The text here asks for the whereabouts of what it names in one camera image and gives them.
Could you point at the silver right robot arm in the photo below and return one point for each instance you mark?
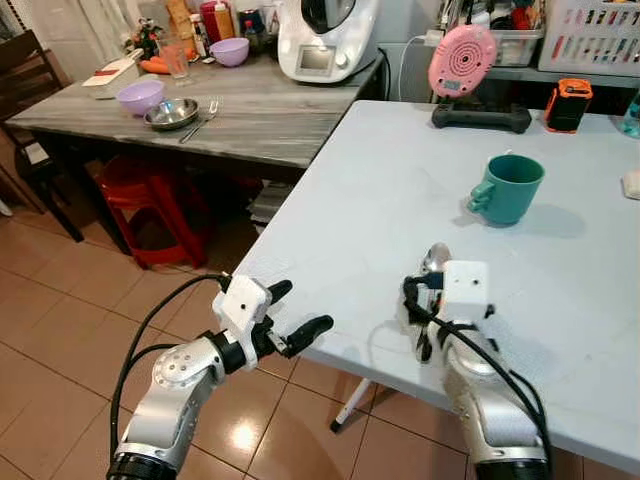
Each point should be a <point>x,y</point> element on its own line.
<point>490,400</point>

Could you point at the white power strip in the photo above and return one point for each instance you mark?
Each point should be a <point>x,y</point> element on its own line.
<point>632,185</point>

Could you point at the orange snack packet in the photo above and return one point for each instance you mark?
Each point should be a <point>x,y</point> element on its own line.
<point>180,18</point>

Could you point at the steel spoon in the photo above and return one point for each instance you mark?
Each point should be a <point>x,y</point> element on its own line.
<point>437,257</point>

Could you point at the small dark plant figurine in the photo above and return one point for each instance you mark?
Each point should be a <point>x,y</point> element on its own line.
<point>147,40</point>

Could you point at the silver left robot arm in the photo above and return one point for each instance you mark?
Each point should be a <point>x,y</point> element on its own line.
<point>175,400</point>

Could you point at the dark wooden chair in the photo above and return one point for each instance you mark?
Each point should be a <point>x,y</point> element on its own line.
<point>25,90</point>

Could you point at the black flat base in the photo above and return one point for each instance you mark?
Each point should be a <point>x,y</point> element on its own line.
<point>482,117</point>

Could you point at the clear plastic box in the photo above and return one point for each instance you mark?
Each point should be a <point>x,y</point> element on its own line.
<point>518,48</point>

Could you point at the grey wooden table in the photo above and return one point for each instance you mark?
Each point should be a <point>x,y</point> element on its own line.
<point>270,125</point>

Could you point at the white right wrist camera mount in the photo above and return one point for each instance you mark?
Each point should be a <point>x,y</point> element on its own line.
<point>466,290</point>

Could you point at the white box with red print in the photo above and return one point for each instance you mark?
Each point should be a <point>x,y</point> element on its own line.
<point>110,73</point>

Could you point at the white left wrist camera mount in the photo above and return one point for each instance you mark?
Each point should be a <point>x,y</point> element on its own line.
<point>243,303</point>

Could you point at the pink round device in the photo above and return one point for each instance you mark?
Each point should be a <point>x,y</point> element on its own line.
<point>462,60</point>

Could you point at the steel bowl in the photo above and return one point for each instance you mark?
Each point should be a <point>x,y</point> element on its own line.
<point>172,115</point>

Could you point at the white kitchen machine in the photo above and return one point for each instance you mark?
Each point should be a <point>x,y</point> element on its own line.
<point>328,40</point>

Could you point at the white table leg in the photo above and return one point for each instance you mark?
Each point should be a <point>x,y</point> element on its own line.
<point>351,405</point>

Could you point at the steel fork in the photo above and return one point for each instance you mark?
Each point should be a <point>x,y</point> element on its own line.
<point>200,122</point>

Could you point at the orange and black device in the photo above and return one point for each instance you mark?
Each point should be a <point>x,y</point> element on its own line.
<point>568,105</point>

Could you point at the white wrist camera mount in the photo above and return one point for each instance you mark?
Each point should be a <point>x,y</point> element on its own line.
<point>243,303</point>
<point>466,290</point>

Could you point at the clear water bottle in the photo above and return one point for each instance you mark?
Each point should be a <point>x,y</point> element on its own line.
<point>632,118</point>

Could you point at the clear drinking glass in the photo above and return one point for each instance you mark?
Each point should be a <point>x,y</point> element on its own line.
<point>176,60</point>

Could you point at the green ceramic mug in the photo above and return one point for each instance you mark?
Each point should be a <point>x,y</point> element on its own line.
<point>512,190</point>

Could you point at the white plastic basket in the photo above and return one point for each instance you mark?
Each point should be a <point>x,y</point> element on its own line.
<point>590,40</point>

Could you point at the red plastic stool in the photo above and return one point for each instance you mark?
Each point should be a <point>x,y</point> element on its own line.
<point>150,205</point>

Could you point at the orange carrot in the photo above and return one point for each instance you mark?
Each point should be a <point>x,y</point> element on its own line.
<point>152,67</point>

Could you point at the purple bowl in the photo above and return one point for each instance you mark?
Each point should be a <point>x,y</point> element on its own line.
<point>140,96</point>
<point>230,52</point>

